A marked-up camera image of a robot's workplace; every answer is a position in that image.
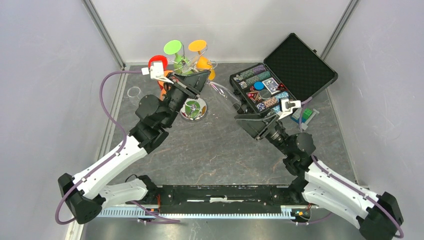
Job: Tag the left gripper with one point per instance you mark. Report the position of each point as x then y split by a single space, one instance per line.
191 86

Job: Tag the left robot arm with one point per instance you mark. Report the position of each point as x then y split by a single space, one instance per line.
89 192

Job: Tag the black poker chip case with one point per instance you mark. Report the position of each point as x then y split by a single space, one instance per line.
298 69

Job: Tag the clear wine glass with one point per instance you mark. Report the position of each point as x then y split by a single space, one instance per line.
133 92
225 97

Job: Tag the yellow wine glass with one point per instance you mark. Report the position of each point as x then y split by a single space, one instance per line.
200 47

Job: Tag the clear wine glass front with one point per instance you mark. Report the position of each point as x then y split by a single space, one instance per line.
133 92

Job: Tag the green wine glass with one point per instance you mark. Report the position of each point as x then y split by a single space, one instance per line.
180 62

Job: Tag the red wine glass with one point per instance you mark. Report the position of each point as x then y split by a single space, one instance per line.
156 59

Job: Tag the chrome wine glass rack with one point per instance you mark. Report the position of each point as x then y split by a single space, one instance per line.
194 109

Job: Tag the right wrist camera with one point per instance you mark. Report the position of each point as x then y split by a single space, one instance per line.
286 107

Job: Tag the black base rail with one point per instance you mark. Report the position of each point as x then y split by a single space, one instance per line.
240 202

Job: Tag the playing card deck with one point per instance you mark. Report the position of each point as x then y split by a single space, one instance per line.
271 85

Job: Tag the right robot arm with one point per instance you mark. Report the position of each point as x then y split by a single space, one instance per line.
376 216

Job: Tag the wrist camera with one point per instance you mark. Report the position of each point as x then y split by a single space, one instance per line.
156 72
286 107

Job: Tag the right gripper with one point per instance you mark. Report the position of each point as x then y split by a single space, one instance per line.
257 124

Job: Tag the orange wine glass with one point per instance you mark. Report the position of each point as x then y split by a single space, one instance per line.
161 85

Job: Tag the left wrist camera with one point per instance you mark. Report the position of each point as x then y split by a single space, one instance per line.
156 72

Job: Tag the coloured toy blocks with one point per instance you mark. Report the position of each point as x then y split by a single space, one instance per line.
307 116

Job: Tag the blue dealer button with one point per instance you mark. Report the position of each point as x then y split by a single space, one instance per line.
258 86

